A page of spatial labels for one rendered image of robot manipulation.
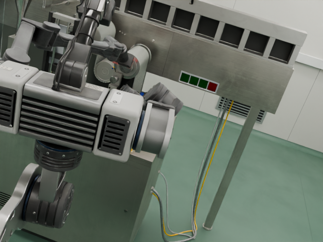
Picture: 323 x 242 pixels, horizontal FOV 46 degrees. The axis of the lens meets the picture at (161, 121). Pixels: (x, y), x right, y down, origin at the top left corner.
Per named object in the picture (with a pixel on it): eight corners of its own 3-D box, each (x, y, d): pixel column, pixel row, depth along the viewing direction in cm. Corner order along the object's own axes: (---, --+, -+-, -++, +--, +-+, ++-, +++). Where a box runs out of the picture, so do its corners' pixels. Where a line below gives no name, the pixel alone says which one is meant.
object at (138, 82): (127, 106, 221) (134, 78, 213) (138, 94, 242) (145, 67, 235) (128, 107, 221) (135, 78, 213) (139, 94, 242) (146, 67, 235)
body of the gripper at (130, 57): (130, 67, 199) (129, 61, 191) (111, 61, 199) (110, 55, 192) (134, 56, 200) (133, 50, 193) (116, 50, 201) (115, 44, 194)
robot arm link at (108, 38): (111, 62, 184) (119, 46, 180) (92, 48, 186) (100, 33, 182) (122, 60, 194) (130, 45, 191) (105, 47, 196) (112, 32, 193)
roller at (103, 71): (92, 78, 219) (96, 58, 214) (108, 66, 242) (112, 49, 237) (112, 84, 218) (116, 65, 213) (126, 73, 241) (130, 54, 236)
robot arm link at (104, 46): (37, 50, 154) (47, 26, 150) (31, 42, 157) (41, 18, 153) (117, 65, 186) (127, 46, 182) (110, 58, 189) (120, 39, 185)
